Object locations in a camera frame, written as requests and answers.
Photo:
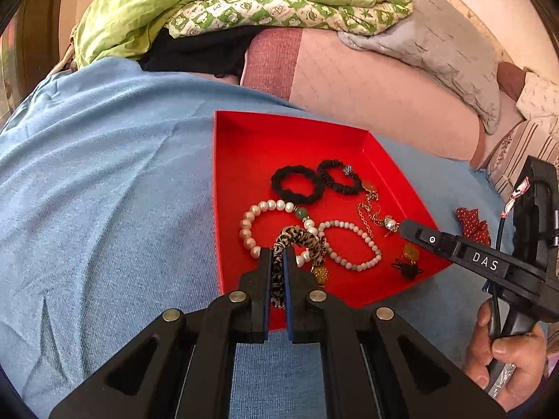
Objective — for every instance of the red tray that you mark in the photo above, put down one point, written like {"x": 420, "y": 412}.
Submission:
{"x": 244, "y": 161}

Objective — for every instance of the person's right hand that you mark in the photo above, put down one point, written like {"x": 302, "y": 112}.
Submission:
{"x": 524, "y": 353}

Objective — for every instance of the pink quilted bedsheet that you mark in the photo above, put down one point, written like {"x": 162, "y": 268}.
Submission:
{"x": 371, "y": 87}

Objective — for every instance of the black scrunchie with bead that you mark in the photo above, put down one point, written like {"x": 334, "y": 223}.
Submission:
{"x": 325, "y": 176}

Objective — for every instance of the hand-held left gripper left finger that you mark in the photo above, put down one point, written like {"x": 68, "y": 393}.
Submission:
{"x": 267, "y": 283}

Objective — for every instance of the white patterned cloth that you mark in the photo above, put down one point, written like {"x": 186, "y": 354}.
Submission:
{"x": 541, "y": 96}

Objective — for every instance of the leopard print scrunchie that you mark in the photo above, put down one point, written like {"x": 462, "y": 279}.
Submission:
{"x": 301, "y": 238}

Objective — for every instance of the blue blanket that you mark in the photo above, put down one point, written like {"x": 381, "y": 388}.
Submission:
{"x": 87, "y": 183}

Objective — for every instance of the grey pillow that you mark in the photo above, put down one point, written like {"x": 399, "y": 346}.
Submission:
{"x": 436, "y": 43}

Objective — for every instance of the brown wooden furniture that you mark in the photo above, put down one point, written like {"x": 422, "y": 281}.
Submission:
{"x": 39, "y": 30}

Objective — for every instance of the striped floral cushion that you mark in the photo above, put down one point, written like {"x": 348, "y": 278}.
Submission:
{"x": 515, "y": 144}

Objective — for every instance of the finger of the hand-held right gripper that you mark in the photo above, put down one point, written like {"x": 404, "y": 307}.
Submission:
{"x": 463, "y": 251}

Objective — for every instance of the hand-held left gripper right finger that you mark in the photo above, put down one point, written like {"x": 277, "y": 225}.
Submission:
{"x": 286, "y": 288}

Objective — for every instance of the plain black scrunchie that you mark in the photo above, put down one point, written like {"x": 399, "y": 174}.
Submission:
{"x": 279, "y": 183}

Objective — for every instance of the green quilt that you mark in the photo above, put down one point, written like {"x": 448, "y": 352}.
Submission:
{"x": 144, "y": 8}

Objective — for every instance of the black cloth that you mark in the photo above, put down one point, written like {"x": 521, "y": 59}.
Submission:
{"x": 196, "y": 52}

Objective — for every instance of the red polka dot scrunchie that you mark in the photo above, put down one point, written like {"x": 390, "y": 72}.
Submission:
{"x": 474, "y": 227}

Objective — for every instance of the gold disc black bow earring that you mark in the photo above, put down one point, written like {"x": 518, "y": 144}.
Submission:
{"x": 409, "y": 253}

